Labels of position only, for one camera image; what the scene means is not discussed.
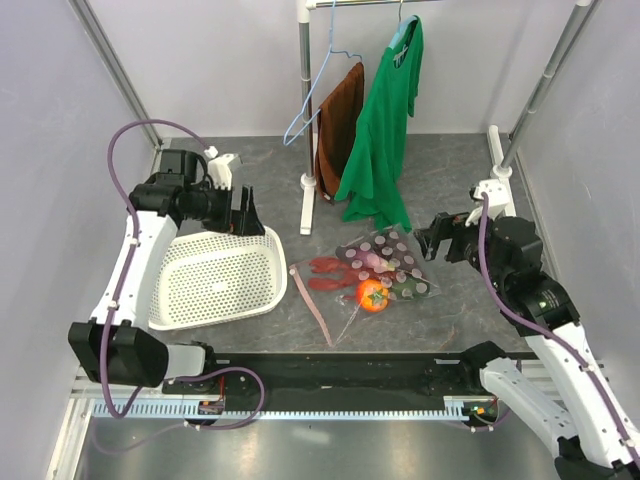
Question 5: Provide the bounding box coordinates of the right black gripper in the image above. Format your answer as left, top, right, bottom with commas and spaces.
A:
413, 204, 509, 289

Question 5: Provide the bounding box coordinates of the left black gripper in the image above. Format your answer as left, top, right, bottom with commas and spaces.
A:
184, 182, 264, 238

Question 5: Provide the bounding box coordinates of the green toy avocado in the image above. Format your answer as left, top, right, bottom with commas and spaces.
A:
389, 277, 431, 301

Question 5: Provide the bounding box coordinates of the red toy tomato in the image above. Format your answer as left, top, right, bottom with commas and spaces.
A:
356, 279, 390, 313

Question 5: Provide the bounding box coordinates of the red toy lobster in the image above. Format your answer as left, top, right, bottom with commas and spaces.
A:
307, 256, 359, 292

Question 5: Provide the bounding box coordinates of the clear zip top bag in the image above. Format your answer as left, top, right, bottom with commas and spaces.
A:
289, 225, 441, 347

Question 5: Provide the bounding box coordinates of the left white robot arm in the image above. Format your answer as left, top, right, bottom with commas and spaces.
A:
68, 148, 265, 393

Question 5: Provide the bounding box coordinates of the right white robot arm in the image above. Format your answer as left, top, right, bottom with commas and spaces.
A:
414, 212, 639, 479

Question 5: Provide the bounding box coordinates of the white perforated plastic basket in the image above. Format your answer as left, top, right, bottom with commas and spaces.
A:
149, 227, 287, 332

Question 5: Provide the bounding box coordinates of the green t-shirt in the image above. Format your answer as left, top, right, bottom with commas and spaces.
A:
334, 15, 424, 231

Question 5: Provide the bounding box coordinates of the metal clothes rack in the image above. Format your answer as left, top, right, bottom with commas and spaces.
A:
299, 1, 600, 236

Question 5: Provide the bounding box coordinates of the brown hanging cloth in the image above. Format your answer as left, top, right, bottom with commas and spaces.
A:
314, 62, 365, 203

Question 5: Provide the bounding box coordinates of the light blue clothes hanger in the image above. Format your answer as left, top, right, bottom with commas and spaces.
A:
388, 0, 416, 48

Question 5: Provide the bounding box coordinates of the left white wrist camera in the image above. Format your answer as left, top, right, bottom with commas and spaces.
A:
204, 146, 242, 190

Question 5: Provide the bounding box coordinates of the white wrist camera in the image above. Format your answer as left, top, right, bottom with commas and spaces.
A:
465, 179, 511, 226
204, 146, 242, 190

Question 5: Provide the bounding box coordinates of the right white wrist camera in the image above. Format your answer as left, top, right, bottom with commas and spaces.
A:
465, 179, 511, 226

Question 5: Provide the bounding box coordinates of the blue wire hanger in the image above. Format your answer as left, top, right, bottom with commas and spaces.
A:
282, 1, 364, 146

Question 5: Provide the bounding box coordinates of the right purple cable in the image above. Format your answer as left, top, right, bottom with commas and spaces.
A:
476, 192, 640, 466

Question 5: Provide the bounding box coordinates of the purple cable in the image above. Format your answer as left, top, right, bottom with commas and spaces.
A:
98, 118, 216, 420
476, 192, 640, 466

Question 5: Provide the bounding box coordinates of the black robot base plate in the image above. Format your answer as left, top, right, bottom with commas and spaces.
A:
161, 351, 531, 414

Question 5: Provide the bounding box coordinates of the slotted cable duct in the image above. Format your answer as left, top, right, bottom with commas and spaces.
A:
91, 396, 501, 421

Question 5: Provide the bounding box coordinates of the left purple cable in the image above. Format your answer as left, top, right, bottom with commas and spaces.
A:
98, 118, 216, 420

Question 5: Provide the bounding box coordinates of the aluminium frame post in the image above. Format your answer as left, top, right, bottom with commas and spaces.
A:
68, 0, 149, 120

